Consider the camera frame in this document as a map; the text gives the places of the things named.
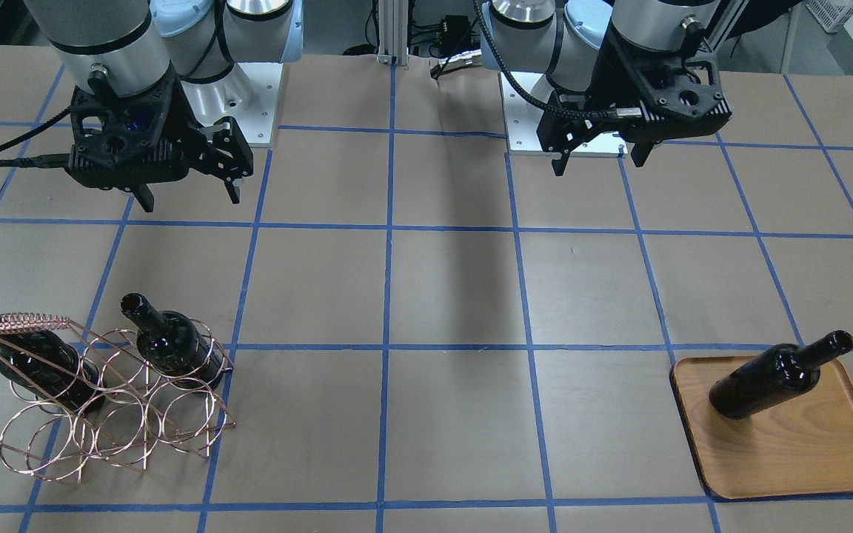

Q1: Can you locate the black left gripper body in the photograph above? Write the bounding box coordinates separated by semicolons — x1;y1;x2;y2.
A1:
536;30;732;155

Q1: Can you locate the copper wire bottle basket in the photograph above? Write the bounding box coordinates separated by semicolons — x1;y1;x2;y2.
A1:
0;312;238;485

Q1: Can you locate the aluminium frame post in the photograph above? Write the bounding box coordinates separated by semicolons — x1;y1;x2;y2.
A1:
375;0;410;70

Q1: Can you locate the wooden tray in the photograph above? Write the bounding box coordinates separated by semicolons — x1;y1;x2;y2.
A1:
670;355;853;500

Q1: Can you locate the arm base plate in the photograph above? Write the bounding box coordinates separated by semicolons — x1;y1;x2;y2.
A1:
500;72;629;158
184;63;284;148

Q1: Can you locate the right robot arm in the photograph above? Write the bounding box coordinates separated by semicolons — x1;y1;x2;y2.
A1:
26;1;304;212

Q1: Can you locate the dark wine bottle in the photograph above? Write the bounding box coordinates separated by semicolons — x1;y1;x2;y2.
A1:
0;330;106;416
709;330;853;420
121;293;222;390

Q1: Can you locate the black braided cable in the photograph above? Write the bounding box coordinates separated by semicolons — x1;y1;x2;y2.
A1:
0;107;76;171
472;0;623;123

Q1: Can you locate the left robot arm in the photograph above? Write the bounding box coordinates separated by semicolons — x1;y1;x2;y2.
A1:
473;1;732;176

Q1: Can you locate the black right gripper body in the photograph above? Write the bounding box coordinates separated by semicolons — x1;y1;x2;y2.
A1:
64;68;253;195

